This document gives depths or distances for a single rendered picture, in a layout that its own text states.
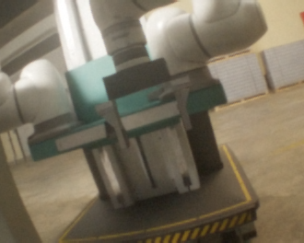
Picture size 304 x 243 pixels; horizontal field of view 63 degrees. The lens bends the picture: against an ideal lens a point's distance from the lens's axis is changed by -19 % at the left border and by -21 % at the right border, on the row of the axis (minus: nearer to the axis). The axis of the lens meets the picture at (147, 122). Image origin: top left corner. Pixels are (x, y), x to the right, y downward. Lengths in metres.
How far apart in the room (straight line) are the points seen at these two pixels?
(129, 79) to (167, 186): 0.62
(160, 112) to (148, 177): 0.36
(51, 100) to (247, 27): 0.64
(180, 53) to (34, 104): 0.48
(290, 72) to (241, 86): 1.37
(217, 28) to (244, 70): 5.85
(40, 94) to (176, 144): 0.50
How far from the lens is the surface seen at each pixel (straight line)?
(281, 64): 6.72
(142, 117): 0.84
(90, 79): 1.04
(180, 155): 1.05
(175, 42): 0.82
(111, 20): 0.60
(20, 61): 10.55
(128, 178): 1.14
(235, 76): 6.60
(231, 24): 0.77
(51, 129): 0.94
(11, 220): 0.30
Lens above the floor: 0.68
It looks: 4 degrees down
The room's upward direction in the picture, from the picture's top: 18 degrees counter-clockwise
